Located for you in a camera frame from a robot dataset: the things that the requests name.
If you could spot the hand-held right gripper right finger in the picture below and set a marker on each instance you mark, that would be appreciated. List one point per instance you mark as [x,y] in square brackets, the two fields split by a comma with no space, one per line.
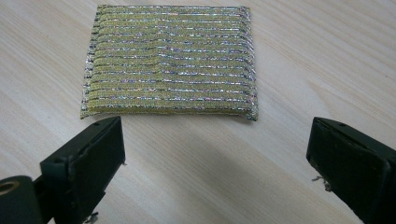
[351,168]

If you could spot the yellow glitter scouring sponge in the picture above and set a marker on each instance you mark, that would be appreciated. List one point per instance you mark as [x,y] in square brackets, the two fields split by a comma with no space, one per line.
[169,62]

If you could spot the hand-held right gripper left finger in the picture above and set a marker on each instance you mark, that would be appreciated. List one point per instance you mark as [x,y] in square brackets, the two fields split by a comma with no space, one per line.
[84,171]

